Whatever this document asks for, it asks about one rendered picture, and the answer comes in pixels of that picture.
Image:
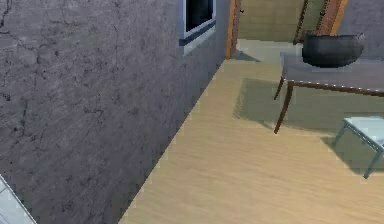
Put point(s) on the white furniture corner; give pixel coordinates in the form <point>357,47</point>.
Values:
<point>10,203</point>

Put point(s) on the black bowl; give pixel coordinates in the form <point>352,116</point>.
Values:
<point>330,50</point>

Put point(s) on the pale grey low table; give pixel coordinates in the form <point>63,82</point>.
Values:
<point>366,130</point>

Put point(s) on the white framed window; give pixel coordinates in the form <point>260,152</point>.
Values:
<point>199,20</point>

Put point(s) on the brown wooden room door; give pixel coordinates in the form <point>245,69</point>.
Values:
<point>232,30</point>

